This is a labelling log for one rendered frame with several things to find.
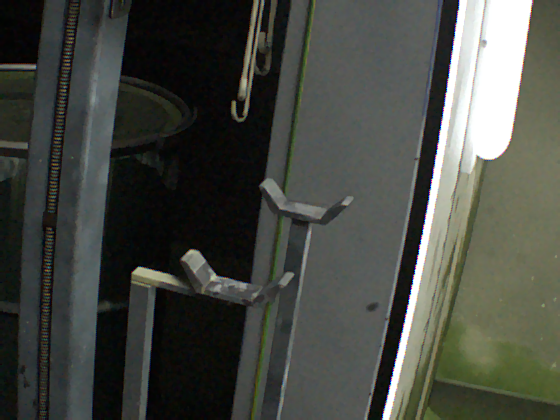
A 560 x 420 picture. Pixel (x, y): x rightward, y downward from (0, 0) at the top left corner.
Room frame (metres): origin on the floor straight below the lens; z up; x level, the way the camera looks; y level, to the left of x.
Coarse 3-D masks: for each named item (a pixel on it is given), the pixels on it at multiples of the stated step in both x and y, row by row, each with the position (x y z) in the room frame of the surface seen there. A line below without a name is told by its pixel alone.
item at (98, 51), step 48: (48, 0) 0.92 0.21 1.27; (96, 0) 0.91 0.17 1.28; (48, 48) 0.92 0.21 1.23; (96, 48) 0.91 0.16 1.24; (48, 96) 0.91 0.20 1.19; (96, 96) 0.91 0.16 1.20; (48, 144) 0.91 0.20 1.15; (96, 144) 0.92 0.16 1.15; (48, 192) 0.92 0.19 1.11; (96, 192) 0.94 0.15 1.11; (48, 240) 0.91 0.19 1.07; (96, 240) 0.94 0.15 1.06; (48, 288) 0.91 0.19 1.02; (96, 288) 0.95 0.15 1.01; (48, 336) 0.92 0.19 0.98; (48, 384) 0.92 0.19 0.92
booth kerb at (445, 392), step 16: (448, 384) 2.59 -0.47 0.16; (464, 384) 2.58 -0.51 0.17; (432, 400) 2.60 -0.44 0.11; (448, 400) 2.59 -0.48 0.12; (464, 400) 2.58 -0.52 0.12; (480, 400) 2.57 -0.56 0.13; (496, 400) 2.56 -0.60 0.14; (512, 400) 2.55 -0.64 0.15; (528, 400) 2.54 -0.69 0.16; (544, 400) 2.53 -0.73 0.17; (448, 416) 2.58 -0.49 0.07; (464, 416) 2.57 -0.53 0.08; (480, 416) 2.57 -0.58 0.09; (496, 416) 2.56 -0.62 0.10; (512, 416) 2.55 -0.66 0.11; (528, 416) 2.54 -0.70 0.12; (544, 416) 2.53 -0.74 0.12
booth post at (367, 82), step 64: (320, 0) 1.38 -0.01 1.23; (384, 0) 1.36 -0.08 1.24; (320, 64) 1.38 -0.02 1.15; (384, 64) 1.36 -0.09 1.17; (320, 128) 1.37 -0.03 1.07; (384, 128) 1.36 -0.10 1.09; (320, 192) 1.37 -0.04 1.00; (384, 192) 1.35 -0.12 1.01; (256, 256) 1.39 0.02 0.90; (320, 256) 1.37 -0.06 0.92; (384, 256) 1.35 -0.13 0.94; (256, 320) 1.38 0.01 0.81; (320, 320) 1.36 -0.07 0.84; (384, 320) 1.35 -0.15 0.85; (320, 384) 1.36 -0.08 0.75
